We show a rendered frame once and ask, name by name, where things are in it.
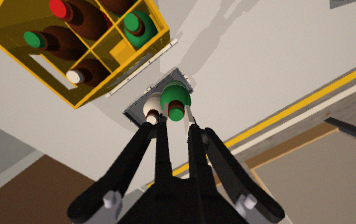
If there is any brown bottle with red cap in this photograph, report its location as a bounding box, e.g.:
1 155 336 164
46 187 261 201
49 0 114 42

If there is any cream-white bottle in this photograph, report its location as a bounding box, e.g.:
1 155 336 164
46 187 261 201
143 92 163 125

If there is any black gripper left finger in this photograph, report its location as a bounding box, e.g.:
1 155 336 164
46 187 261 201
67 102 178 224

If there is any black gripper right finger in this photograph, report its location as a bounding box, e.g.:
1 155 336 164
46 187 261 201
183 105 285 224

